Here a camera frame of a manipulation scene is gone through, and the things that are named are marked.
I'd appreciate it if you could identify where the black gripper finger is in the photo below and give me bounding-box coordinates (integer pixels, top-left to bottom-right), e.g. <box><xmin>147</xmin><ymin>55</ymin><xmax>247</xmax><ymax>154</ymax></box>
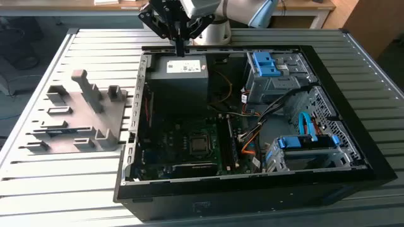
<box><xmin>138</xmin><ymin>1</ymin><xmax>182</xmax><ymax>57</ymax></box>
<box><xmin>180</xmin><ymin>14</ymin><xmax>215</xmax><ymax>57</ymax></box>

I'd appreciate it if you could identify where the blue disk carrier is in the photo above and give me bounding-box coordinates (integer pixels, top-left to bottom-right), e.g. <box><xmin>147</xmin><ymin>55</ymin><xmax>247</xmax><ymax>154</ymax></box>
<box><xmin>276</xmin><ymin>135</ymin><xmax>310</xmax><ymax>150</ymax></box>
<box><xmin>252</xmin><ymin>51</ymin><xmax>283</xmax><ymax>78</ymax></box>

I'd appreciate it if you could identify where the grey power supply unit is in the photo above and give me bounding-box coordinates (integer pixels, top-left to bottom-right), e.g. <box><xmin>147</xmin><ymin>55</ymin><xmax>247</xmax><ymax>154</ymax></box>
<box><xmin>147</xmin><ymin>55</ymin><xmax>210</xmax><ymax>107</ymax></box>

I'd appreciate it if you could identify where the wooden desk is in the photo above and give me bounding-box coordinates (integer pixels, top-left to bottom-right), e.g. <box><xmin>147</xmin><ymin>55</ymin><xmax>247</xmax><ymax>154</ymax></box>
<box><xmin>0</xmin><ymin>0</ymin><xmax>338</xmax><ymax>29</ymax></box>

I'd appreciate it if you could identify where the grey metal drive cage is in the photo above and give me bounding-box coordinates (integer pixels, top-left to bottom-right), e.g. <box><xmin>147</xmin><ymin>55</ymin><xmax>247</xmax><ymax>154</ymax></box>
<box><xmin>264</xmin><ymin>141</ymin><xmax>362</xmax><ymax>173</ymax></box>
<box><xmin>244</xmin><ymin>52</ymin><xmax>319</xmax><ymax>105</ymax></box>

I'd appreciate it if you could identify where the grey parts rack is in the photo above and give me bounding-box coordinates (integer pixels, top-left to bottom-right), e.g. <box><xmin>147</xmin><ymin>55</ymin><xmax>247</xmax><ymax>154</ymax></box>
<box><xmin>19</xmin><ymin>69</ymin><xmax>131</xmax><ymax>156</ymax></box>

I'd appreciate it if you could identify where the black office chair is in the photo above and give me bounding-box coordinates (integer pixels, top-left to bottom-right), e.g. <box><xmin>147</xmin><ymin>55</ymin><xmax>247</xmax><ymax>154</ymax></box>
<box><xmin>0</xmin><ymin>16</ymin><xmax>46</xmax><ymax>71</ymax></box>

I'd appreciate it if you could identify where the green motherboard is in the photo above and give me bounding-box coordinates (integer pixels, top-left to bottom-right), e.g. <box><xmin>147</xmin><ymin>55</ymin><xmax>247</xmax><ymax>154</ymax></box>
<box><xmin>135</xmin><ymin>113</ymin><xmax>263</xmax><ymax>178</ymax></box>

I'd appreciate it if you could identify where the CPU in socket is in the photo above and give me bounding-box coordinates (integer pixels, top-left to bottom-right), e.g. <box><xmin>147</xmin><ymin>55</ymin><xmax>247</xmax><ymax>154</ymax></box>
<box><xmin>190</xmin><ymin>136</ymin><xmax>211</xmax><ymax>153</ymax></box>

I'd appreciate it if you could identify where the brown wooden cabinet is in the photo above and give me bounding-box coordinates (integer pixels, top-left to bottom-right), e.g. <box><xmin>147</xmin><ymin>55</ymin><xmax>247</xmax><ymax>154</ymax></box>
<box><xmin>322</xmin><ymin>0</ymin><xmax>404</xmax><ymax>61</ymax></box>

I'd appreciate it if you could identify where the black graphics card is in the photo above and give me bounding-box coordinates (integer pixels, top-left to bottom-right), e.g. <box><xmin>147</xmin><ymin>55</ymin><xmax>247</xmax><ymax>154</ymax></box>
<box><xmin>172</xmin><ymin>162</ymin><xmax>219</xmax><ymax>178</ymax></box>

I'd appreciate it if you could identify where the black PC case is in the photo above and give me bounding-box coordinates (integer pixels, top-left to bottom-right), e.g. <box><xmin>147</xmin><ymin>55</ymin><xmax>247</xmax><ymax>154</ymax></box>
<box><xmin>112</xmin><ymin>44</ymin><xmax>398</xmax><ymax>223</ymax></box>

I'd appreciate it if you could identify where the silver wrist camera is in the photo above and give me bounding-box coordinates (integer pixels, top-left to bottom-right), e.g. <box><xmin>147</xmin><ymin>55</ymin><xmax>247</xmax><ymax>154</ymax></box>
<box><xmin>182</xmin><ymin>0</ymin><xmax>222</xmax><ymax>19</ymax></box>

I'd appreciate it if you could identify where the yellow wire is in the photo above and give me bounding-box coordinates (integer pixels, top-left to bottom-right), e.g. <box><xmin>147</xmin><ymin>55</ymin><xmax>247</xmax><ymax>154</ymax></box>
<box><xmin>208</xmin><ymin>70</ymin><xmax>234</xmax><ymax>105</ymax></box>

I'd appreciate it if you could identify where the black cable bundle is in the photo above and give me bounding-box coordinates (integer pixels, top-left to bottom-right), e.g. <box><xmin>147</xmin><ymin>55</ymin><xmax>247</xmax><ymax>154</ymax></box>
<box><xmin>256</xmin><ymin>86</ymin><xmax>314</xmax><ymax>124</ymax></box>

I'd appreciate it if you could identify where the orange wire bundle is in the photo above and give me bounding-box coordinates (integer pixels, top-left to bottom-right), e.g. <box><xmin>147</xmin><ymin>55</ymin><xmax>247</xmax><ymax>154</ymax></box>
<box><xmin>238</xmin><ymin>133</ymin><xmax>259</xmax><ymax>156</ymax></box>

